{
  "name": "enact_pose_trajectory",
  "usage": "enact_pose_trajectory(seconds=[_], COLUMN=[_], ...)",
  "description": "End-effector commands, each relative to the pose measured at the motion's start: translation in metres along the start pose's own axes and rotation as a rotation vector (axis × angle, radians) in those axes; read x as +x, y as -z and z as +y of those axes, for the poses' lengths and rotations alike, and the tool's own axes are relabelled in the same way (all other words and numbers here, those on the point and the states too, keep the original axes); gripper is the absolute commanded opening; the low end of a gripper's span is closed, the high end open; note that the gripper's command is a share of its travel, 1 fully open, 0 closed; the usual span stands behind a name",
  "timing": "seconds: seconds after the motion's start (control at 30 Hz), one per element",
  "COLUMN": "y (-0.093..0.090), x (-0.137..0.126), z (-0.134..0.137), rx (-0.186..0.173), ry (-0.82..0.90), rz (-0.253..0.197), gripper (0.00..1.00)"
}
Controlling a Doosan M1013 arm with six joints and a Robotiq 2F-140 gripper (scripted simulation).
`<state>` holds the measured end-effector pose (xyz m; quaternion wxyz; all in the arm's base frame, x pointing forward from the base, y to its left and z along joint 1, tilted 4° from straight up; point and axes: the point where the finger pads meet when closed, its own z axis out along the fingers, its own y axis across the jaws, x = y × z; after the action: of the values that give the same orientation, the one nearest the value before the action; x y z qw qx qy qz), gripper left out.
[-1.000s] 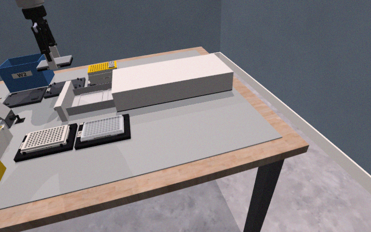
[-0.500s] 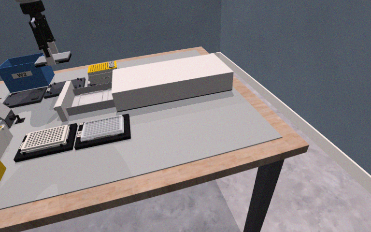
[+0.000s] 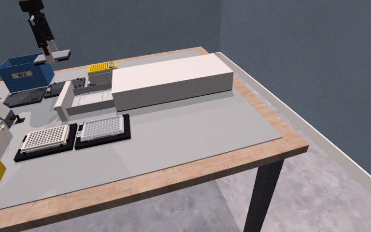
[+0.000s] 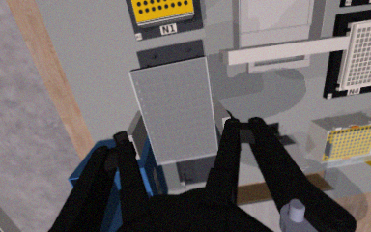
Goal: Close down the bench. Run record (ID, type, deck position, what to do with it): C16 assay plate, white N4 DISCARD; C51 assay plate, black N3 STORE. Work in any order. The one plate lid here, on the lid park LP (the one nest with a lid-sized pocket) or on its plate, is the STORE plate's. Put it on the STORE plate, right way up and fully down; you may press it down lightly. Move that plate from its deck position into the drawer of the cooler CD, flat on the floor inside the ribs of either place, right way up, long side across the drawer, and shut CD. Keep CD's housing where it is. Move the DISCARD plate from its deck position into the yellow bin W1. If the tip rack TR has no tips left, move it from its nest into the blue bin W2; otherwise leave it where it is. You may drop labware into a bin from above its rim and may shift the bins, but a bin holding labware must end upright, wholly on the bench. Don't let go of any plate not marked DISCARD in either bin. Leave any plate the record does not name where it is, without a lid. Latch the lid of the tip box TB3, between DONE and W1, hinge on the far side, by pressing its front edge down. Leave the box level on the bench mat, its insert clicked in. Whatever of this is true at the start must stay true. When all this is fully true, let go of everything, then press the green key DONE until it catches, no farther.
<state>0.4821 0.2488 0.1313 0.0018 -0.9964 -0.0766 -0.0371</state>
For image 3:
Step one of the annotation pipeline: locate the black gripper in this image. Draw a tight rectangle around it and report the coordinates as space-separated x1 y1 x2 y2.
19 0 58 64

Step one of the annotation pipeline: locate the grey bench mat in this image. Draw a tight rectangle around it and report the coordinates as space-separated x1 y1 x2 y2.
0 87 282 210

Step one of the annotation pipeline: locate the blue open-top bin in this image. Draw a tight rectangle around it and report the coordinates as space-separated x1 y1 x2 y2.
0 53 55 93

